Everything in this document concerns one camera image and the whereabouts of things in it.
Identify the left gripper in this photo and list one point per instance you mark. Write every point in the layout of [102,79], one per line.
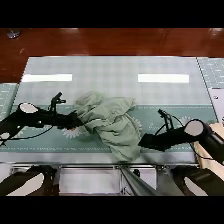
[68,120]

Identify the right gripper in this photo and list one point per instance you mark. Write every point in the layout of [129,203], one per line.
[151,141]

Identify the pale green shirt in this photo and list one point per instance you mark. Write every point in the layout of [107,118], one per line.
[111,123]

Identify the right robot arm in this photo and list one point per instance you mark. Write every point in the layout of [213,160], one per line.
[200,133]

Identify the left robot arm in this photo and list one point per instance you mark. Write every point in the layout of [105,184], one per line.
[20,120]

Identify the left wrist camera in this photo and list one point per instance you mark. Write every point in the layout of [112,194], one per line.
[55,101]

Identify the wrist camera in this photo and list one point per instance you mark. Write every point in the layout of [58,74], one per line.
[165,118]
[55,101]

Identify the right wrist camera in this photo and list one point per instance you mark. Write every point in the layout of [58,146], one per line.
[165,118]

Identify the silver frame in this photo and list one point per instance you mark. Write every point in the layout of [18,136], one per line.
[93,180]

